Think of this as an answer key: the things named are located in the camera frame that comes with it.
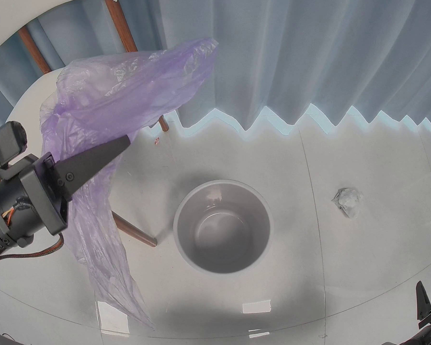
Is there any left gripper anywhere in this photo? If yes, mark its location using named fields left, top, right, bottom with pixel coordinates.
left=0, top=135, right=132, bottom=246

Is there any purple plastic bag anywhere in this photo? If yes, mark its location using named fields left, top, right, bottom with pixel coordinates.
left=40, top=37, right=220, bottom=331

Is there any white trash bin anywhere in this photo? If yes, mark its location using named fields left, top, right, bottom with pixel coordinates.
left=173, top=180, right=274, bottom=274

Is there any crumpled clear wrapper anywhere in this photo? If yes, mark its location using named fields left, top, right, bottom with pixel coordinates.
left=331, top=188, right=363, bottom=219

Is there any white wooden chair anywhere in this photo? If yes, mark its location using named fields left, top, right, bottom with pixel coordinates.
left=0, top=0, right=170, bottom=248

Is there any pale blue curtain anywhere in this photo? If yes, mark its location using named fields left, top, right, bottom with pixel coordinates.
left=0, top=0, right=431, bottom=137

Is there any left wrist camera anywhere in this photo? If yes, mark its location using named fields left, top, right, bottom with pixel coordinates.
left=0, top=121, right=40, bottom=182

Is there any braided black cable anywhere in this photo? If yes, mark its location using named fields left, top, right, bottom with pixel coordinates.
left=0, top=234, right=65, bottom=292

